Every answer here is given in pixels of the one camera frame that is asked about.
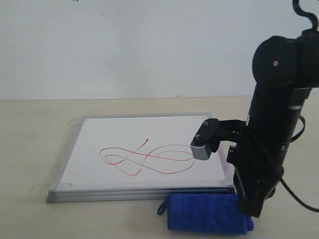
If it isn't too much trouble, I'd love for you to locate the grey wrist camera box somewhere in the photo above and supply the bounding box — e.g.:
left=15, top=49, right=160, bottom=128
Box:
left=190, top=119, right=220, bottom=160

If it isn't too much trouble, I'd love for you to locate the white aluminium-framed whiteboard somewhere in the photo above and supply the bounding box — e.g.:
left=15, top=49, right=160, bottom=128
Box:
left=46, top=113, right=235, bottom=204

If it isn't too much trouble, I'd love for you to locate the blue microfibre cloth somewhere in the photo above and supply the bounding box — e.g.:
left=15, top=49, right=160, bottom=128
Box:
left=157, top=194, right=254, bottom=235

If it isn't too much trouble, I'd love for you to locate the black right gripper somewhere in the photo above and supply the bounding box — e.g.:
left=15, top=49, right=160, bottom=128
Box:
left=212, top=119, right=284, bottom=218

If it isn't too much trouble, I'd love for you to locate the clear tape far-left corner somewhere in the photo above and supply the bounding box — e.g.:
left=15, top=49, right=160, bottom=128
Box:
left=67, top=117, right=85, bottom=126

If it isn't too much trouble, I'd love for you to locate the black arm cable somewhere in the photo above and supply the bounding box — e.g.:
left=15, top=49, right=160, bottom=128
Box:
left=249, top=0, right=319, bottom=213

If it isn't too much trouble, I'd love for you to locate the clear tape far-right corner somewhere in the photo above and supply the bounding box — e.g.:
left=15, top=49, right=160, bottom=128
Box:
left=192, top=113, right=219, bottom=121

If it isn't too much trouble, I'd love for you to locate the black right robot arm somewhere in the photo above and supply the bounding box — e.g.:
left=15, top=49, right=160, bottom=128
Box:
left=212, top=32, right=319, bottom=218

